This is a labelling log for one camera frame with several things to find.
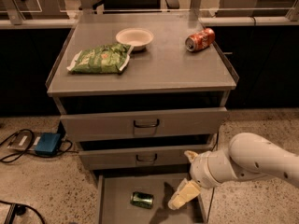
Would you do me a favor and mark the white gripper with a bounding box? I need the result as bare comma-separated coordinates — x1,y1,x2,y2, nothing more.
168,149,233,210

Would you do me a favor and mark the green soda can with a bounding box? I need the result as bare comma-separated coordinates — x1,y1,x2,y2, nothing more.
130,191,154,209

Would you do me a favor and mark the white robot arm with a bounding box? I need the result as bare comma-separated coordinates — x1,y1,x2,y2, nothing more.
168,133,299,210

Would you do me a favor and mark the grey middle drawer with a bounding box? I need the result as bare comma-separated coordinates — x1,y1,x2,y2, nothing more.
79,145,212,170

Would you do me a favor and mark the grey drawer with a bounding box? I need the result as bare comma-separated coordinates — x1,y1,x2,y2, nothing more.
79,145,212,170
61,107,228,142
96,173,206,224

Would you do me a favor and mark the grey top drawer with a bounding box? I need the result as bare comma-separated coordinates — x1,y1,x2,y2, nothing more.
61,107,228,142

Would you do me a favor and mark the grey bottom drawer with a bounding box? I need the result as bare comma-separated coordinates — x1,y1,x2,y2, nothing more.
96,173,206,224

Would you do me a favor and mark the grey drawer cabinet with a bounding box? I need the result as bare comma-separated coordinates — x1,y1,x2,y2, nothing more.
48,13,237,220

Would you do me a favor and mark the orange soda can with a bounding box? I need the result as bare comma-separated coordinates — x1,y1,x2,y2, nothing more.
185,28,215,52

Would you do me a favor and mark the green chip bag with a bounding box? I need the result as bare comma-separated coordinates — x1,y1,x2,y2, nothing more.
66,43,134,74

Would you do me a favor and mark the white paper bowl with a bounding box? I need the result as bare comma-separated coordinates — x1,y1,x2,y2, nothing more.
116,28,154,51

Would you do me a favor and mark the blue box device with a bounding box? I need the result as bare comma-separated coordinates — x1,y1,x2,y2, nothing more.
34,133,61,156

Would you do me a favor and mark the grey flat floor device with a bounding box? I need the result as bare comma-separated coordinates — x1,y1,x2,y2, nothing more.
7,132,41,151

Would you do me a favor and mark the black plug bottom left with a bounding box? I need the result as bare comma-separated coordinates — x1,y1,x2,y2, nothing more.
0,201,46,224

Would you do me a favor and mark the thin black hanging cable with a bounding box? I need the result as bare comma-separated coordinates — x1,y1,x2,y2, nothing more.
196,132,220,223

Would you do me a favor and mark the black cable on floor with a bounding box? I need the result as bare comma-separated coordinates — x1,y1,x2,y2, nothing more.
0,128,78,164

